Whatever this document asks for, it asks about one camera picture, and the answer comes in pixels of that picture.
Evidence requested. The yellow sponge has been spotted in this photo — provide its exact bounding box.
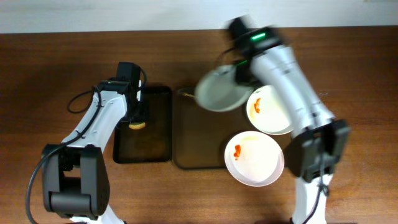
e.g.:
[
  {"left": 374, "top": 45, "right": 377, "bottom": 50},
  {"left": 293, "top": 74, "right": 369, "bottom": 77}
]
[{"left": 129, "top": 122, "right": 146, "bottom": 130}]

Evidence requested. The white plate with brown smear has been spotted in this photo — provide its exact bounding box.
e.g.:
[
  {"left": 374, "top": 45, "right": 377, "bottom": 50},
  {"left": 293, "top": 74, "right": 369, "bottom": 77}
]
[{"left": 194, "top": 65, "right": 254, "bottom": 112}]

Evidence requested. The white plate with orange sauce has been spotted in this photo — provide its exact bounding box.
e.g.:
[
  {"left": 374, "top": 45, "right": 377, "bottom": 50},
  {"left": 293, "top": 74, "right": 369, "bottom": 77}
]
[{"left": 246, "top": 85, "right": 293, "bottom": 135}]

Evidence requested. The white plate with red sauce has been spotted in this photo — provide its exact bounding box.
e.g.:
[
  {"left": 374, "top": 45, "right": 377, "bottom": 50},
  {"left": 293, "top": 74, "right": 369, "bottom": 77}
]
[{"left": 224, "top": 131, "right": 284, "bottom": 187}]

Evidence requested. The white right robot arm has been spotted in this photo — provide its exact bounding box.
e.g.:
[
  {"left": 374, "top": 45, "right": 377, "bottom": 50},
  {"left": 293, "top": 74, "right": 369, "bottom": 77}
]
[{"left": 227, "top": 17, "right": 351, "bottom": 223}]

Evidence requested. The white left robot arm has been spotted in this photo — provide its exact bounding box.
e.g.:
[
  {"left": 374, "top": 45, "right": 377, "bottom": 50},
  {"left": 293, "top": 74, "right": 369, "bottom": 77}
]
[{"left": 39, "top": 62, "right": 147, "bottom": 223}]

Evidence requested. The small dark brown tray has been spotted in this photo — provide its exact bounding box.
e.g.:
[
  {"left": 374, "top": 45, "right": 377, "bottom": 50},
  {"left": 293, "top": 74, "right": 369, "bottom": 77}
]
[{"left": 113, "top": 86, "right": 172, "bottom": 164}]

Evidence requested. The large dark brown tray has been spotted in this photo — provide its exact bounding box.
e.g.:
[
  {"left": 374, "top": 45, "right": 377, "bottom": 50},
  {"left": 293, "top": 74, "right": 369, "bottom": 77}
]
[{"left": 172, "top": 86, "right": 299, "bottom": 170}]

